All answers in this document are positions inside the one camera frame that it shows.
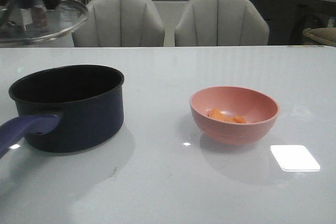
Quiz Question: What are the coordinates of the beige chair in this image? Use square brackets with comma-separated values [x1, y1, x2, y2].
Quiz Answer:
[72, 0, 165, 47]
[174, 0, 270, 47]

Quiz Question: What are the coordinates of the dark blue saucepan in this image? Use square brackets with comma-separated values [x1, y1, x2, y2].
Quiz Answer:
[1, 65, 124, 154]

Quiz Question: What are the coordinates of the left beige chair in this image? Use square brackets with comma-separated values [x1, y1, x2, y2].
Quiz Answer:
[72, 0, 165, 47]

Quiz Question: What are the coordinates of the beige cushion seat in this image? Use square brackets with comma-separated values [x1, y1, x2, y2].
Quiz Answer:
[302, 27, 335, 47]

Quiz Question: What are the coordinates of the glass lid with blue knob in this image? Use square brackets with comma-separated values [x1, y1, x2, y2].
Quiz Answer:
[1, 0, 88, 47]

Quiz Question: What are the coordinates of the right beige chair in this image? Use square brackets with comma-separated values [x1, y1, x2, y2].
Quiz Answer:
[174, 0, 270, 47]

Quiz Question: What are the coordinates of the pink bowl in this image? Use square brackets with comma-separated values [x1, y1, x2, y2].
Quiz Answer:
[190, 86, 280, 145]

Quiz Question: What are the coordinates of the orange ham slice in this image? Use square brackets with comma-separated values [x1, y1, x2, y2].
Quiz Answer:
[229, 116, 247, 124]
[208, 108, 229, 122]

